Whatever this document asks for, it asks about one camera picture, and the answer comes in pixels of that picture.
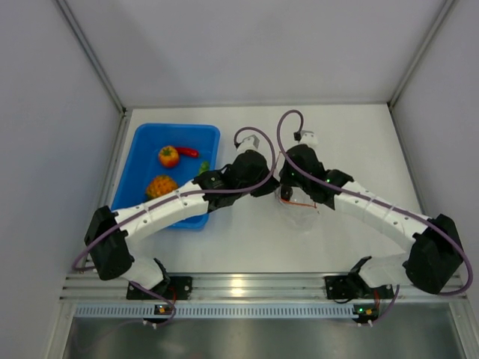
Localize fake orange peach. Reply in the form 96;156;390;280
158;146;180;168

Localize blue plastic bin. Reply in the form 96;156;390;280
112;123;220;209

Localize fake green grapes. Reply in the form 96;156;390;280
198;161;210;175

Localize fake pineapple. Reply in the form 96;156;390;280
145;175;178;200

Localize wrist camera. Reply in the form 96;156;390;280
237;135;260;154
293;130;318;149

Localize purple cable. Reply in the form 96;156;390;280
276;109;473;326
71;126;278;326

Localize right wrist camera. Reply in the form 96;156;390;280
293;130;318;149

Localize slotted cable duct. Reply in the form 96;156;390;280
75;304;364;319

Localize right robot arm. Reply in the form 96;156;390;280
280;144;463;297

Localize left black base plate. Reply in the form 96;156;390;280
126;275;193;301

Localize fake red chili pepper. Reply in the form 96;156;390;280
176;147;200;159

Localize clear zip top bag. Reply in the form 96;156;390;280
275;184;320;235

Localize aluminium mounting rail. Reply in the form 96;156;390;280
59;271;465;302

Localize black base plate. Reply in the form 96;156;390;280
126;275;193;301
324;274;394;301

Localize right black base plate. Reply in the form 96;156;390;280
324;274;394;301

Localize fake dark eggplant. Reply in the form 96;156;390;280
280;185;293;203

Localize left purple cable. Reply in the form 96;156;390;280
71;126;278;326

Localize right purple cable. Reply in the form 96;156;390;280
276;109;473;326

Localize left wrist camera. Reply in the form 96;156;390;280
237;135;260;154

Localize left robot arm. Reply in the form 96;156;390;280
85;150;279;299

